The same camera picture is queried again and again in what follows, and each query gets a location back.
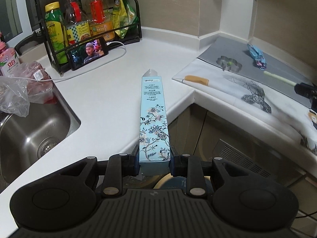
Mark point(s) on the pink pump soap bottle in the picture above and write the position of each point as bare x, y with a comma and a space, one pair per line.
8, 58

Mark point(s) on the cream round trash bin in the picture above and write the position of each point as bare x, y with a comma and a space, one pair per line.
162, 180

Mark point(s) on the light blue floral box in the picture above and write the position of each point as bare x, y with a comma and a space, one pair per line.
154, 142

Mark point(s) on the grey patterned counter mat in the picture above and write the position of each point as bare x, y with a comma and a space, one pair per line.
247, 88

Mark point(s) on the red capped sauce bottle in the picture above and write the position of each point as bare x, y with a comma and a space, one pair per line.
73, 13

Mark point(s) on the stainless steel sink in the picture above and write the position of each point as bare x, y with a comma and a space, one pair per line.
24, 140

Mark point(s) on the green handled utensil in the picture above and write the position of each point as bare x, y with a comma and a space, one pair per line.
282, 79

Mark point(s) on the clear bag of meat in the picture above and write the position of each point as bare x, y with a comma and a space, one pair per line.
28, 83

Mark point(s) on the green yellow snack bag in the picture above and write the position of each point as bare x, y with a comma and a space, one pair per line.
123, 15

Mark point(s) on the yellow green seasoning box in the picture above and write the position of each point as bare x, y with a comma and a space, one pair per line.
78, 32

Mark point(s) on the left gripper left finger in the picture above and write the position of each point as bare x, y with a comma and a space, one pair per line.
119, 166

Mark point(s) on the black wire spice rack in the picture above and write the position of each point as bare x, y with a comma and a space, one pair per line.
60, 59

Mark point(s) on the green yellow oil bottle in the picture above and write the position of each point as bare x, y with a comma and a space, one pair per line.
55, 26

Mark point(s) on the blue patterned wrapper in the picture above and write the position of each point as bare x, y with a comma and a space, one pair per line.
258, 56

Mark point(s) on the right beige cabinet door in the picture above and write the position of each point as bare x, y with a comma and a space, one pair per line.
199, 132

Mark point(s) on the silver ventilation grille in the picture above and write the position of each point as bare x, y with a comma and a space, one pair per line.
260, 162

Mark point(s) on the wooden handled knife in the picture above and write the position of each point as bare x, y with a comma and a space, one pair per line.
200, 80

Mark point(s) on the smartphone playing video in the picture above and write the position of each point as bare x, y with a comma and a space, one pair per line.
86, 53

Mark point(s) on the blue trash bag liner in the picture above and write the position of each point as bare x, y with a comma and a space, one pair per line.
175, 183

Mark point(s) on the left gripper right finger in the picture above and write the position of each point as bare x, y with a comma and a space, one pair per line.
189, 167

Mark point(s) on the orange label oil bottle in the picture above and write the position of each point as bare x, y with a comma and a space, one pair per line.
100, 19

